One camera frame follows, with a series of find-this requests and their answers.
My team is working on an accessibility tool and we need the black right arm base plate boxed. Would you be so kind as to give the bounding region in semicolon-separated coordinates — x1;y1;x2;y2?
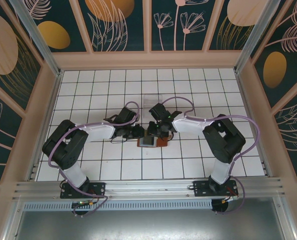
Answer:
192;180;239;198

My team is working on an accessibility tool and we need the aluminium corner post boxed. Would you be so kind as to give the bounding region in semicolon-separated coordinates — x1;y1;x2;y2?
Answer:
234;0;282;74
8;0;62;76

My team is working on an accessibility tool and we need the brown leather card holder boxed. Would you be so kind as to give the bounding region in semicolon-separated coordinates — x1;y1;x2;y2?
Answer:
137;134;170;149

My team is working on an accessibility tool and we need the small green lit circuit board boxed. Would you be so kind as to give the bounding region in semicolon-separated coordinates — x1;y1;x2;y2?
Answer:
71;199;95;209

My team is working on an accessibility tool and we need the aluminium frame rail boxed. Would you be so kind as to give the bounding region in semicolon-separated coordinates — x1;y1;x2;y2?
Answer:
12;176;287;201

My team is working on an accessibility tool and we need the clear acrylic card stand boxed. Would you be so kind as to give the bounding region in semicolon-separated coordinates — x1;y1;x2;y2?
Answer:
142;94;164;118

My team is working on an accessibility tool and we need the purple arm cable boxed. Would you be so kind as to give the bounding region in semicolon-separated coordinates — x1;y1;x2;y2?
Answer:
48;101;142;218
160;96;262;216

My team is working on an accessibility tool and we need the black card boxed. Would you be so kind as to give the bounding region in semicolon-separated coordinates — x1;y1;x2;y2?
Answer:
142;136;156;148

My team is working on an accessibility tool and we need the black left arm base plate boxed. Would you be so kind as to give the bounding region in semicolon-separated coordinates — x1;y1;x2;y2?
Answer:
60;181;107;200

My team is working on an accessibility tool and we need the grey metal sheet panel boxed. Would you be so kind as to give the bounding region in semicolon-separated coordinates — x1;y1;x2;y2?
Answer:
2;196;297;240

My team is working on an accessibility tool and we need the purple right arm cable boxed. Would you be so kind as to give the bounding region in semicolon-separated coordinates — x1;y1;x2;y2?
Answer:
160;96;262;216

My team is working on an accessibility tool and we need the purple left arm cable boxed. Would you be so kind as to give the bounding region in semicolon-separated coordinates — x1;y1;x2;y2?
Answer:
48;101;142;218

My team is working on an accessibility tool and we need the yellow power connector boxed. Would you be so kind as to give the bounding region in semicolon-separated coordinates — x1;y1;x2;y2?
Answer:
222;195;239;204

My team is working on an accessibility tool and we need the grey slotted cable duct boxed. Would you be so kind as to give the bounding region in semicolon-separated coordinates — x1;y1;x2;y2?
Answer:
22;200;214;211

